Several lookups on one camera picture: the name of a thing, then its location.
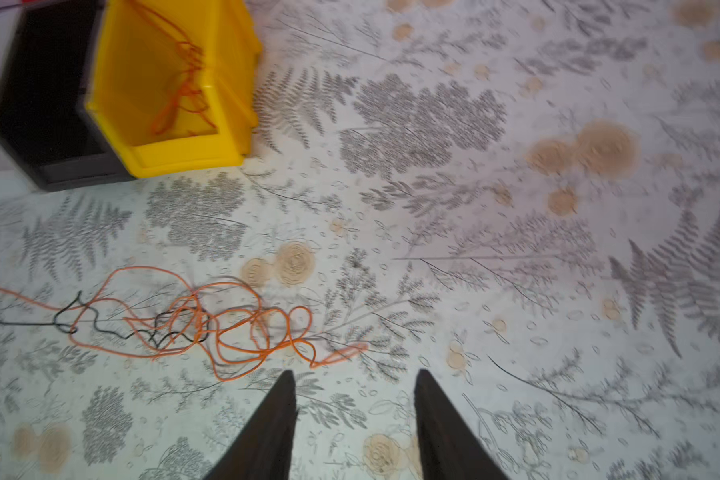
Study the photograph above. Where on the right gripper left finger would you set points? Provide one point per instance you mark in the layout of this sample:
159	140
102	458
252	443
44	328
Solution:
263	448

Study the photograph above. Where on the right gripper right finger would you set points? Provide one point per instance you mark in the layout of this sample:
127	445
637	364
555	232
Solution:
448	449

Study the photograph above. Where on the yellow plastic bin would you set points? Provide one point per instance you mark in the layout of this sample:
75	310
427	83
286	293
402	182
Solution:
173	84

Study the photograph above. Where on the black plastic bin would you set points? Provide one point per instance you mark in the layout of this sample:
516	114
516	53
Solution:
44	82

